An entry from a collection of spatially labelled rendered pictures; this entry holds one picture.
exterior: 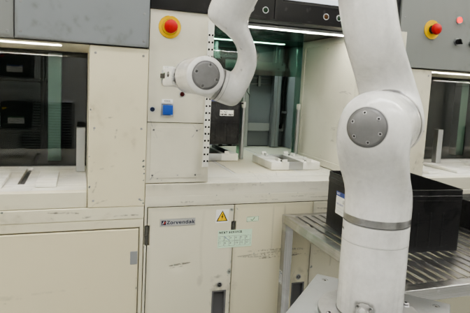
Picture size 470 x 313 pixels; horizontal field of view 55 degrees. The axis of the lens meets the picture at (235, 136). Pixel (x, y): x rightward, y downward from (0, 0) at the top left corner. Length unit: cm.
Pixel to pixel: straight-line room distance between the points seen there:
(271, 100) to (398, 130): 175
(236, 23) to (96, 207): 73
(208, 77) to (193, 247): 70
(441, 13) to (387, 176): 116
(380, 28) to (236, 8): 30
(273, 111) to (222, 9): 150
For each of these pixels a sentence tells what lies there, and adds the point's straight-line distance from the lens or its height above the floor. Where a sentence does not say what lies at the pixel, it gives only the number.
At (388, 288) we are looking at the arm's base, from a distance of 87.
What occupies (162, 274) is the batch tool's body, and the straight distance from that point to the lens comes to 152.
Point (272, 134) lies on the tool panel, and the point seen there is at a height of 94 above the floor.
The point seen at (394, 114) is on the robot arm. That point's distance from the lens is 75.
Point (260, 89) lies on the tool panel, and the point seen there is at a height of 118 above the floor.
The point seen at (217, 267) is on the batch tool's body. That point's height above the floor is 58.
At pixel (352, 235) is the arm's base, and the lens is 85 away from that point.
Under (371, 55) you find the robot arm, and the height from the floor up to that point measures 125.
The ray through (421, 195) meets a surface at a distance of 130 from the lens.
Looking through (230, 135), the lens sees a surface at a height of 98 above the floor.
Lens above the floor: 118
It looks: 6 degrees down
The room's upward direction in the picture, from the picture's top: 3 degrees clockwise
